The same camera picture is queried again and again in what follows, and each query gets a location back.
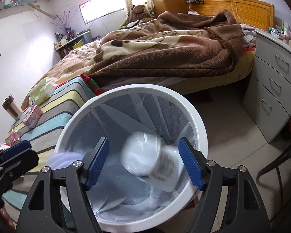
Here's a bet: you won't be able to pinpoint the white round trash bin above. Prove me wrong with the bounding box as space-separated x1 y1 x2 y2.
49 84 208 232

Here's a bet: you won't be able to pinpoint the cluttered side shelf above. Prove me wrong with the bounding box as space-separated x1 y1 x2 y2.
55 29 92 59

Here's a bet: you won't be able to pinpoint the grey drawer cabinet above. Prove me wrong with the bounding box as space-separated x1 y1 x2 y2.
242 29 291 143

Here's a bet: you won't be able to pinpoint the striped colourful bed cover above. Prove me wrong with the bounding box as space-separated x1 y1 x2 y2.
3 75 102 211

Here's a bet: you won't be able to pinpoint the red soda can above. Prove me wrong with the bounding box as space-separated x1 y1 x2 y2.
8 131 22 147

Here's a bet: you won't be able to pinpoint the brown teddy bear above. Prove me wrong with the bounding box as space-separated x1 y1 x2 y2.
131 5 148 22

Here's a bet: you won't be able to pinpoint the decorative twig branches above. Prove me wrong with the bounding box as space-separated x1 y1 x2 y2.
51 10 77 31

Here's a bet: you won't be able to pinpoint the brown patterned fleece blanket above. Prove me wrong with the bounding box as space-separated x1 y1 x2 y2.
21 9 246 110

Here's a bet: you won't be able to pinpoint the wooden headboard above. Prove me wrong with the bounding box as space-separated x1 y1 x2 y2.
190 0 275 31

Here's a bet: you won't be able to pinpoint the black chair frame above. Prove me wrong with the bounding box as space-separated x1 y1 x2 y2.
256 144 291 223

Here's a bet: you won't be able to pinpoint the white trash item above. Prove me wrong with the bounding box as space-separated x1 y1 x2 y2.
121 131 184 192

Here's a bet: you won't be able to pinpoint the strawberry milk carton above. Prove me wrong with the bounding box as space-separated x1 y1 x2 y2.
22 105 43 129

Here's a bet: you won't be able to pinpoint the clear plastic bin liner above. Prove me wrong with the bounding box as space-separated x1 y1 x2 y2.
59 93 196 222

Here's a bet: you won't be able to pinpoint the green tissue pack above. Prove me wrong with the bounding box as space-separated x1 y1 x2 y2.
29 77 58 106

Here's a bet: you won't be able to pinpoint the beige brown travel mug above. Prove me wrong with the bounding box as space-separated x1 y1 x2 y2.
2 95 22 120

